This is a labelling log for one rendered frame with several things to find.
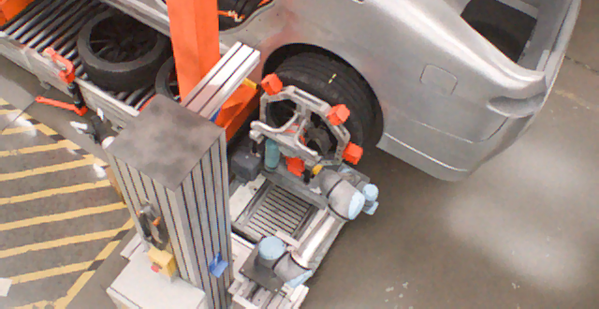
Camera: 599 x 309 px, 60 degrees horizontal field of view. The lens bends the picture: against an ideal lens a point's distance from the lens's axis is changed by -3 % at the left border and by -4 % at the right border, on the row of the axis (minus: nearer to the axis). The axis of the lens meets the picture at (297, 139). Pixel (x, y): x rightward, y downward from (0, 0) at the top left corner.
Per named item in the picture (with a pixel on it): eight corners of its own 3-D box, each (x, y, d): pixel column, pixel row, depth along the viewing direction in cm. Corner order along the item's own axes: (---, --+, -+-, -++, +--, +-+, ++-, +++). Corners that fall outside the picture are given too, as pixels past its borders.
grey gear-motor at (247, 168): (284, 153, 385) (287, 125, 356) (252, 196, 364) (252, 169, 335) (263, 140, 389) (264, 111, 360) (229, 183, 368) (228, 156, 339)
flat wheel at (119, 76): (70, 85, 380) (61, 64, 360) (101, 22, 417) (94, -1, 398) (158, 99, 379) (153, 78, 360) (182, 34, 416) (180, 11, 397)
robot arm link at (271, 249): (270, 240, 258) (270, 228, 247) (290, 258, 253) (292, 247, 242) (252, 257, 252) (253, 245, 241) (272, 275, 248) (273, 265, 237)
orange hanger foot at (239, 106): (270, 91, 359) (272, 56, 331) (225, 146, 332) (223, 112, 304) (249, 80, 363) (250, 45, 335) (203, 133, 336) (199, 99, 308)
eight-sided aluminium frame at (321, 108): (340, 170, 322) (356, 117, 277) (335, 179, 319) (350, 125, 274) (264, 129, 335) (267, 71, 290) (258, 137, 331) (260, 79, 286)
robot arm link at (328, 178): (304, 183, 237) (337, 182, 283) (322, 198, 234) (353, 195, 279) (319, 162, 235) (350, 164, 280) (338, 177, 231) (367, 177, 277)
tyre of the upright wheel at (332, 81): (399, 125, 304) (328, 36, 282) (381, 154, 292) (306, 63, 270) (326, 142, 356) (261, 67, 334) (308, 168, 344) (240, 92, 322)
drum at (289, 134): (315, 136, 310) (317, 122, 299) (296, 162, 299) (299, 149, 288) (294, 125, 314) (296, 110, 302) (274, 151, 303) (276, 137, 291)
